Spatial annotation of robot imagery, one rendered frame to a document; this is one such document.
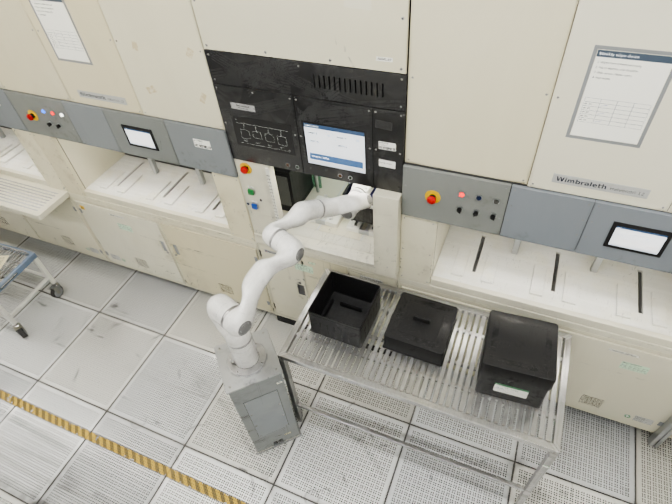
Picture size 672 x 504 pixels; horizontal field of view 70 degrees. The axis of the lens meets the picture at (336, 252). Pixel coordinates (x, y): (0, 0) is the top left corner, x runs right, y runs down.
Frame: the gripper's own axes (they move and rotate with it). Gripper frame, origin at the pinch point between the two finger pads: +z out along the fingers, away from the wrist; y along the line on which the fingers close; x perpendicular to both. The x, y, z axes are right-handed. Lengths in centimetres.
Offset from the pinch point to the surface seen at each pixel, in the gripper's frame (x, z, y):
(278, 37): 82, -30, -24
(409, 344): -36, -70, 45
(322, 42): 82, -30, -6
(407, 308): -35, -51, 38
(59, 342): -122, -101, -200
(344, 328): -32, -74, 14
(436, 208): 15, -31, 43
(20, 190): -42, -40, -246
